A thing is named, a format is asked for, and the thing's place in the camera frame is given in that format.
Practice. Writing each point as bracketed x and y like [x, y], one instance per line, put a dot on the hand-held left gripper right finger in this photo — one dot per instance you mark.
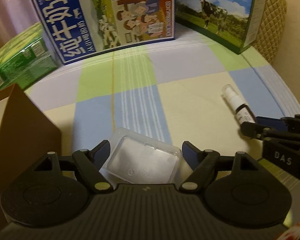
[190, 155]

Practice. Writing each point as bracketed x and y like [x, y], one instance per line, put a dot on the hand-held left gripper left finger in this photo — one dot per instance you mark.
[101, 153]

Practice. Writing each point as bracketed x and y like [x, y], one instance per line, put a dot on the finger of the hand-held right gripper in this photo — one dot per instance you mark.
[252, 130]
[268, 122]

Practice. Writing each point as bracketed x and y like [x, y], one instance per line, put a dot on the clear plastic case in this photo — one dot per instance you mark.
[142, 157]

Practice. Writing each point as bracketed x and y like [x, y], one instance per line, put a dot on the brown cardboard box flap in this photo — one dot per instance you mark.
[27, 135]

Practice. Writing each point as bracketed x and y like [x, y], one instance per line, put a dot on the red and white printed packet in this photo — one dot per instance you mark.
[298, 231]

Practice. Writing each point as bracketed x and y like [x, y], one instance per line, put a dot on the chair with quilted beige cover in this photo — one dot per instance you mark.
[272, 25]

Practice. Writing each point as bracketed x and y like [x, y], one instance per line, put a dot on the green cow print carton case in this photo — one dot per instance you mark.
[215, 15]

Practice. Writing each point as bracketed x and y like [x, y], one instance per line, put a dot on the green shrink-wrapped drink pack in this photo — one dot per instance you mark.
[17, 60]

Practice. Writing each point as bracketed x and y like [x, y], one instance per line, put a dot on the blue milk carton case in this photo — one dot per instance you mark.
[102, 17]

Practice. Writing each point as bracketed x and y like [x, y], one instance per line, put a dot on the pink patterned curtain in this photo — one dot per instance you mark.
[10, 10]

